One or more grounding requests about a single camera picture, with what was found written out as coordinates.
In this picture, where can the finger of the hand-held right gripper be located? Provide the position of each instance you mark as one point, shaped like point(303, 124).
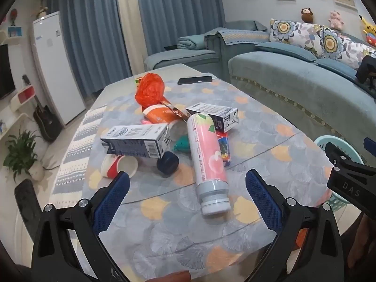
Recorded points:
point(370, 148)
point(337, 155)

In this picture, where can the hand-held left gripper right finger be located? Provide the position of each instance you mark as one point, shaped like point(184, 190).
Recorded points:
point(263, 202)

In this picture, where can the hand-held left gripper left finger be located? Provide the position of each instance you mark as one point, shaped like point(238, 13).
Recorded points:
point(113, 202)

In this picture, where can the light blue plastic basket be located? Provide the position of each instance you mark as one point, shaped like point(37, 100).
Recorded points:
point(321, 144)

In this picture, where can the red white paper cup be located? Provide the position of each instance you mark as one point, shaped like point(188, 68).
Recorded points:
point(119, 166)

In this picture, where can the blue white milk carton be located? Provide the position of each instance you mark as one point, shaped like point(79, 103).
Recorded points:
point(132, 141)
point(217, 117)

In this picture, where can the blue red card box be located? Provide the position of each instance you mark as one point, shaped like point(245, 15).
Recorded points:
point(224, 149)

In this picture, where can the pink bottle with grey cap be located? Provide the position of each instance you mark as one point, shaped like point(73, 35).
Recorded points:
point(205, 152)

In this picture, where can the person's right forearm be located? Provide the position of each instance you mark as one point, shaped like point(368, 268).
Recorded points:
point(365, 238)

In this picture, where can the person's left hand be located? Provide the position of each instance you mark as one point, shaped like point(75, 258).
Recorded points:
point(173, 277)

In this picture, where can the dark blue bottle cap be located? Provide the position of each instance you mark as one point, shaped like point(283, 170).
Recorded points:
point(167, 163)

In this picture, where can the striped grey white cloth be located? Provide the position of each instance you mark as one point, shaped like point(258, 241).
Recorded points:
point(79, 141)

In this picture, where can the black jacket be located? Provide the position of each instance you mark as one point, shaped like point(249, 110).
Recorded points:
point(365, 70)

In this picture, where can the teal fabric sofa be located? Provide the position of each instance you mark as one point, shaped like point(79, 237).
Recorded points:
point(293, 85)

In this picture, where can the teal sofa cushion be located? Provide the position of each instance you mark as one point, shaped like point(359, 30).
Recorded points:
point(285, 51)
point(335, 67)

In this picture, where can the teal plastic piece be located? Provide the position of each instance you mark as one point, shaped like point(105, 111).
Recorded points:
point(182, 144)

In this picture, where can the orange paper cup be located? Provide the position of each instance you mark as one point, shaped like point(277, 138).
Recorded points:
point(160, 115)

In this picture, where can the black acoustic guitar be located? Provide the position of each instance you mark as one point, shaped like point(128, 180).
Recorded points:
point(47, 122)

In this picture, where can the green potted plant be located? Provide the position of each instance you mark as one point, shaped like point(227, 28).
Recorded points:
point(20, 149)

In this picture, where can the floral cushion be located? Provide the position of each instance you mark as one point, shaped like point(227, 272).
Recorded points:
point(340, 45)
point(293, 35)

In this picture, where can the red toy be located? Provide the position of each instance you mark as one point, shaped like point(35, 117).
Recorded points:
point(371, 40)

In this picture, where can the orange foil snack wrapper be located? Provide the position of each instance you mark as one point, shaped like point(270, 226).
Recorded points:
point(176, 112)

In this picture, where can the orange plastic bag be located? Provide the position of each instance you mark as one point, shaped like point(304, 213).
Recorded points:
point(149, 89)

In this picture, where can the yellow plush toy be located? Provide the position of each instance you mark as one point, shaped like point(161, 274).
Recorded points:
point(368, 26)

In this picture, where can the pink pig plush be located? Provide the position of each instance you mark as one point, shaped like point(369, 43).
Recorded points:
point(335, 20)

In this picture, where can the red storage box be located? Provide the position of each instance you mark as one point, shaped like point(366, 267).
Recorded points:
point(26, 94)

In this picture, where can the black smartphone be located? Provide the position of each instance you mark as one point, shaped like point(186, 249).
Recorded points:
point(194, 80)

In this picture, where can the brown monkey plush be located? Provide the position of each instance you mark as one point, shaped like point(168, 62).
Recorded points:
point(307, 15)

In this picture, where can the white refrigerator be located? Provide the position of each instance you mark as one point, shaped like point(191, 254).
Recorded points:
point(55, 70)

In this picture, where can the striped teal sofa throw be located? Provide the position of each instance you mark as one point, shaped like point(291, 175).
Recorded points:
point(235, 35)

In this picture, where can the black television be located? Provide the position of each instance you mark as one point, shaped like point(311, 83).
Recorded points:
point(6, 73)

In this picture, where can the blue curtain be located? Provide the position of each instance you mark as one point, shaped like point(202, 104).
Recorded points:
point(94, 35)
point(179, 8)

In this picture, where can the folded teal blanket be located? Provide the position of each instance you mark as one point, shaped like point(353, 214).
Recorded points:
point(189, 42)

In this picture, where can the white sheer curtain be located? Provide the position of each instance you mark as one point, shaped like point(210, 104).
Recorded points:
point(129, 26)

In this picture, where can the small blue picture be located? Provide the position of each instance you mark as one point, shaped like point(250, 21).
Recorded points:
point(14, 32)

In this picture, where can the small figurine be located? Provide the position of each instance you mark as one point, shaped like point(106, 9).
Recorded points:
point(42, 8)

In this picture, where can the red round ornament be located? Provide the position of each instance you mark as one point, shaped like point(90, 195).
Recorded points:
point(13, 16)

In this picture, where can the white wall shelf unit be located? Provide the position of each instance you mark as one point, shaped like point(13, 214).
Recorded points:
point(14, 114)

